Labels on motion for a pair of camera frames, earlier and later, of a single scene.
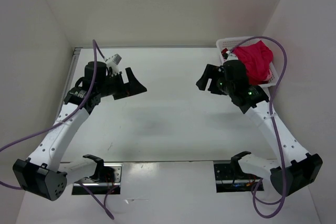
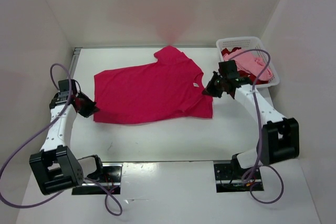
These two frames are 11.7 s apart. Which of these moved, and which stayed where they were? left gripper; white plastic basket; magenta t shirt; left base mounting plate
Moved: magenta t shirt; left gripper
Stayed: white plastic basket; left base mounting plate
